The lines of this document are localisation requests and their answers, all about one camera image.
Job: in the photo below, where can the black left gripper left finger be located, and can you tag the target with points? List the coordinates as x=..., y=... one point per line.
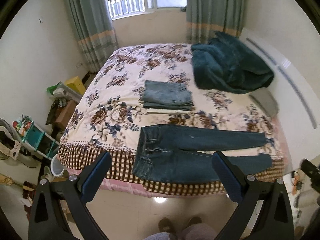
x=47, y=220

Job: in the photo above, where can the white headboard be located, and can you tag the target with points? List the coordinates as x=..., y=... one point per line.
x=298, y=104

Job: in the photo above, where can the yellow box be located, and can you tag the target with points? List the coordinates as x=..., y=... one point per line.
x=76, y=84

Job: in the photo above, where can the folded light blue jeans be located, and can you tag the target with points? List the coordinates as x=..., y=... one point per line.
x=166, y=93

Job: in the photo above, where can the brown cardboard box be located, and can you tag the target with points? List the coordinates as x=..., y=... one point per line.
x=65, y=115

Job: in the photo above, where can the floral fleece bed blanket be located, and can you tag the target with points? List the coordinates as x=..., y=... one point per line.
x=111, y=114

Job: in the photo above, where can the dark teal plush blanket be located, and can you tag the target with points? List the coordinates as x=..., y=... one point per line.
x=227, y=64

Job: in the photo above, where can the white plastic bucket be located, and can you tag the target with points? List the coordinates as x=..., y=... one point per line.
x=57, y=169

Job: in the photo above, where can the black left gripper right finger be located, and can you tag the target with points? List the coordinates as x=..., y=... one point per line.
x=275, y=220

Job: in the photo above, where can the pink plaid bed sheet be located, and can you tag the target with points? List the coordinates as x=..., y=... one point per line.
x=122, y=186

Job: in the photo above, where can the dark blue denim jeans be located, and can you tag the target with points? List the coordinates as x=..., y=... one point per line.
x=183, y=155

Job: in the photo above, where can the grey pillow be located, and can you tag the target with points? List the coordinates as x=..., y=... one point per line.
x=263, y=98

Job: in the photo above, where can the right teal curtain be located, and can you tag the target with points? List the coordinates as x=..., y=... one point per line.
x=205, y=17

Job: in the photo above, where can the folded green pants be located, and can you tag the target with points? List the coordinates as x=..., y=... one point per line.
x=173, y=107

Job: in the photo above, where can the left brown shoe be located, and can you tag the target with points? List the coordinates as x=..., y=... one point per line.
x=165, y=225

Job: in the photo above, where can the teal storage shelf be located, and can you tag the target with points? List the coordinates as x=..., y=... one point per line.
x=35, y=138

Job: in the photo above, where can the left teal curtain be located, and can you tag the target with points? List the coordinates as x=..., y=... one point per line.
x=95, y=35

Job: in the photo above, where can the teal curtain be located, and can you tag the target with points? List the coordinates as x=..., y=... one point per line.
x=205, y=17
x=95, y=35

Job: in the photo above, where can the folded cream pants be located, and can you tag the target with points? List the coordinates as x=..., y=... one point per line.
x=166, y=111

